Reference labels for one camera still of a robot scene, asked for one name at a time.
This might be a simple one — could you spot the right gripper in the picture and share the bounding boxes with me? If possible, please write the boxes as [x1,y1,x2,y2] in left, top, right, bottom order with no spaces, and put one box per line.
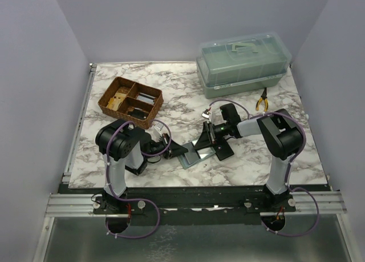
[194,122,230,151]

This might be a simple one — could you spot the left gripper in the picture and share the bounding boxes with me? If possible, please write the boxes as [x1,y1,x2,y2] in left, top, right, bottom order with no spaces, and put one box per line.
[145,133,188,159]

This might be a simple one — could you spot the green card holder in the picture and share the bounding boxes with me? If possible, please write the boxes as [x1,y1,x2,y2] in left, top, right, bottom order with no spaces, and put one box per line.
[177,140,216,169]

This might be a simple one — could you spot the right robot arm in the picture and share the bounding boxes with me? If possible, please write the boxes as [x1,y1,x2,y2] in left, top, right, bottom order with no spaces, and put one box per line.
[193,103,306,212]

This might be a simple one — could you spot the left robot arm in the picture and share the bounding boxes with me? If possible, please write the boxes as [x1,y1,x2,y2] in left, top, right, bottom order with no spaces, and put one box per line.
[95,119,188,213]

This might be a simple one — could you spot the black card holder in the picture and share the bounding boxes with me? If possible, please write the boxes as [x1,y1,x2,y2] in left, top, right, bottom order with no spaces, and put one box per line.
[213,138,234,161]

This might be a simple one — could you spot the woven brown basket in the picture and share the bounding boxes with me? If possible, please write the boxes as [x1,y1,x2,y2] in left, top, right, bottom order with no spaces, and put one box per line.
[98,76,164,129]

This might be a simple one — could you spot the translucent green storage box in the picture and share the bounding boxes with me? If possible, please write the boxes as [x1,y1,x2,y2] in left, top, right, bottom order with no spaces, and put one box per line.
[196,32,292,99]

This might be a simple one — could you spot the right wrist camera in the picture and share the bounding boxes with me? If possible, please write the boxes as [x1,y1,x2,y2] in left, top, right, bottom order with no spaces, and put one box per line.
[201,107,213,122]

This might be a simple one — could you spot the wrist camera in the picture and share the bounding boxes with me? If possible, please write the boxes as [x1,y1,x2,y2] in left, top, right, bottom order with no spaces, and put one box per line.
[153,123,165,140]
[201,107,213,122]

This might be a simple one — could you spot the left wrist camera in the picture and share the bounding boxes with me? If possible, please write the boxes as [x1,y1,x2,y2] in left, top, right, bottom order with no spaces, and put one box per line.
[153,123,165,140]

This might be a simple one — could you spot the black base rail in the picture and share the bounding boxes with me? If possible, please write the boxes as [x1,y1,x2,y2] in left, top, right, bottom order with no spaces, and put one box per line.
[58,184,333,227]

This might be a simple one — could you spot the yellow handled pliers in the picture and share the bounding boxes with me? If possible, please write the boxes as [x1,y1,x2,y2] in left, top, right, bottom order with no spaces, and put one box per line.
[255,87,269,112]

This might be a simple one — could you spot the aluminium frame rail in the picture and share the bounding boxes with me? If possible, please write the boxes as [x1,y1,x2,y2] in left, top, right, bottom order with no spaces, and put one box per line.
[61,63,98,184]

